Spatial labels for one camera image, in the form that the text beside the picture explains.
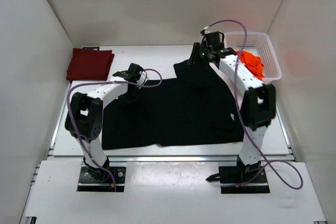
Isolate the black t shirt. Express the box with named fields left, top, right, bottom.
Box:
left=102, top=61, right=244, bottom=150

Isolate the dark red t shirt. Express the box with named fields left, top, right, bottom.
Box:
left=66, top=48, right=114, bottom=81

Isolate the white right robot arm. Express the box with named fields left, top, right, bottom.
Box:
left=188, top=29, right=276, bottom=182

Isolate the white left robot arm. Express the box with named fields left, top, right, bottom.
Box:
left=65, top=63, right=148, bottom=182

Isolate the orange t shirt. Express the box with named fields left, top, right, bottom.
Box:
left=236, top=51, right=265, bottom=81

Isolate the white plastic laundry basket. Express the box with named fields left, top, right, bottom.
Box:
left=224, top=31, right=282, bottom=83

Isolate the dark logo sticker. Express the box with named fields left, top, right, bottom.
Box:
left=82, top=46, right=100, bottom=50

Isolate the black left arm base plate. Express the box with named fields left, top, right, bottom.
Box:
left=77, top=163, right=127, bottom=193

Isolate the aluminium front table rail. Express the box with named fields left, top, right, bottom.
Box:
left=47, top=154, right=295, bottom=162

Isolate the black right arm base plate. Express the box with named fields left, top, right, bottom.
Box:
left=206, top=166, right=270, bottom=194

